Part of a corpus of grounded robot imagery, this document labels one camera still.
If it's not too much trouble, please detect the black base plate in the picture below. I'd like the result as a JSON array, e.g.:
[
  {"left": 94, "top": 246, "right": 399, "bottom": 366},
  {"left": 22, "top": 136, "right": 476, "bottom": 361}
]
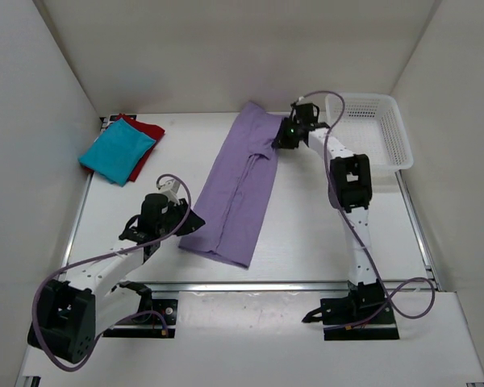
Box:
[
  {"left": 302, "top": 284, "right": 400, "bottom": 341},
  {"left": 102, "top": 281, "right": 178, "bottom": 339}
]

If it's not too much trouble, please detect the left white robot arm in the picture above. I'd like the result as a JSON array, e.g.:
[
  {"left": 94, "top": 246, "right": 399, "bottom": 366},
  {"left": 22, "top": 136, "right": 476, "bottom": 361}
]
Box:
[{"left": 27, "top": 193, "right": 205, "bottom": 365}]

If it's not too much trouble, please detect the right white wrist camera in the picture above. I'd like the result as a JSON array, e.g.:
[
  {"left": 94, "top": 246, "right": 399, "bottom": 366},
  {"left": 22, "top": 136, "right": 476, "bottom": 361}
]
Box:
[{"left": 294, "top": 96, "right": 306, "bottom": 105}]

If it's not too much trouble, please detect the teal t-shirt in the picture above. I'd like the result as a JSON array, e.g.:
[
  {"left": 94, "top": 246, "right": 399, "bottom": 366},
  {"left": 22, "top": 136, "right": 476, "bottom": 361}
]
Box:
[{"left": 77, "top": 120, "right": 154, "bottom": 188}]

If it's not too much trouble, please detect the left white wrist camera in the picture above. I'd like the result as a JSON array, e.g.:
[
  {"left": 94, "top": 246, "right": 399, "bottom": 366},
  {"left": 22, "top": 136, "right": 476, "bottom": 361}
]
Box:
[{"left": 156, "top": 178, "right": 181, "bottom": 204}]

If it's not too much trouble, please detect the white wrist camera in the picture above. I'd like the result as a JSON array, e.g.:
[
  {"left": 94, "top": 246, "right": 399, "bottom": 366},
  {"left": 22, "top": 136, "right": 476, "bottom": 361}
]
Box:
[
  {"left": 294, "top": 96, "right": 306, "bottom": 105},
  {"left": 156, "top": 178, "right": 181, "bottom": 204}
]

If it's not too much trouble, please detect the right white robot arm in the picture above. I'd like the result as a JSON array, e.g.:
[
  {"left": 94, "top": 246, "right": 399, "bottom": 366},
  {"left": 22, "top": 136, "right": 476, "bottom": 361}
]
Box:
[{"left": 272, "top": 102, "right": 386, "bottom": 323}]

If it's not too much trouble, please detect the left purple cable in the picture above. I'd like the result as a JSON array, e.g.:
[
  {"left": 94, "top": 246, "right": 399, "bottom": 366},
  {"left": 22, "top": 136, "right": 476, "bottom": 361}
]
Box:
[{"left": 31, "top": 173, "right": 194, "bottom": 372}]

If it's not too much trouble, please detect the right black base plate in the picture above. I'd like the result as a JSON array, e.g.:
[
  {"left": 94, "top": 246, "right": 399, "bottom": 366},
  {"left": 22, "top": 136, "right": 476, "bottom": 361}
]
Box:
[{"left": 302, "top": 284, "right": 400, "bottom": 341}]

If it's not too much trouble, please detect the red t-shirt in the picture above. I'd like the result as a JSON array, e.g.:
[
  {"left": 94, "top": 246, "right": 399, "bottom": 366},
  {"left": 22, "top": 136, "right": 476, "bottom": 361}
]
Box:
[{"left": 84, "top": 113, "right": 166, "bottom": 182}]

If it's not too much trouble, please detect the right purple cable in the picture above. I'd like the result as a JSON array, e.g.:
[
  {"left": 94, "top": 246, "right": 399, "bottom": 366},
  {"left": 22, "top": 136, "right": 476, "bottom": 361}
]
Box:
[{"left": 298, "top": 91, "right": 436, "bottom": 334}]

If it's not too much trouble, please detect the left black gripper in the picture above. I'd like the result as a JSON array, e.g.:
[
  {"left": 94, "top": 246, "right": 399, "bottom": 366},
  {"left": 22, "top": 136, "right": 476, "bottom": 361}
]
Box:
[{"left": 156, "top": 198, "right": 206, "bottom": 237}]

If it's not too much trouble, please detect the white plastic laundry basket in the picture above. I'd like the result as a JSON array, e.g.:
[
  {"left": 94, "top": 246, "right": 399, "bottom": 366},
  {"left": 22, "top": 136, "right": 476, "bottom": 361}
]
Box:
[{"left": 325, "top": 93, "right": 414, "bottom": 173}]

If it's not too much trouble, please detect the lavender t-shirt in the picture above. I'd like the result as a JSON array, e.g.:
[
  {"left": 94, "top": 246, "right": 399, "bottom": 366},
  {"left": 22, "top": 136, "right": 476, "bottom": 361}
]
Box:
[{"left": 179, "top": 102, "right": 282, "bottom": 268}]

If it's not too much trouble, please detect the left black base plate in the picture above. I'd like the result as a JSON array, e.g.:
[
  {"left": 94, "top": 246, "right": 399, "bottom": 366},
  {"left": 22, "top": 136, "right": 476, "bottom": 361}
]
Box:
[{"left": 102, "top": 281, "right": 178, "bottom": 339}]

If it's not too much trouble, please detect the purple cable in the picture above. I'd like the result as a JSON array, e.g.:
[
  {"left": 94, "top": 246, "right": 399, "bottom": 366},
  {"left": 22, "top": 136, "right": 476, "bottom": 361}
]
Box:
[
  {"left": 298, "top": 91, "right": 436, "bottom": 334},
  {"left": 31, "top": 173, "right": 194, "bottom": 372}
]

